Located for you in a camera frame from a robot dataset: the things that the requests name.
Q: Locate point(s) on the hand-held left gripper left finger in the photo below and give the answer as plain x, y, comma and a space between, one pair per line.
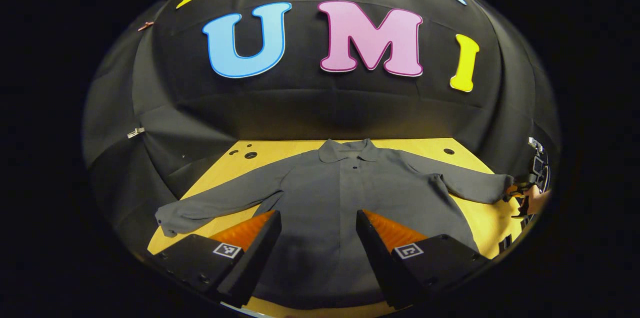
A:
260, 258

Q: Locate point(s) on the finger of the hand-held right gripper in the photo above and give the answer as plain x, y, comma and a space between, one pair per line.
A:
522, 208
520, 189

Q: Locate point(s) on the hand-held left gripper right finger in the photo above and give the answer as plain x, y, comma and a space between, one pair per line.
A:
377, 258

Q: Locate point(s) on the grey long-sleeved collared shirt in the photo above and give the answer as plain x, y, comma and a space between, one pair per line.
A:
325, 198

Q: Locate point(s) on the black backdrop cloth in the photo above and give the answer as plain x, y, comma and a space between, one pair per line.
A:
325, 108

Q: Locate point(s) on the silver metal clip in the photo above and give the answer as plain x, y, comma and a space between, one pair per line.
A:
135, 132

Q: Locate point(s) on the small copper clip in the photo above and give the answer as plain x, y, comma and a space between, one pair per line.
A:
146, 25

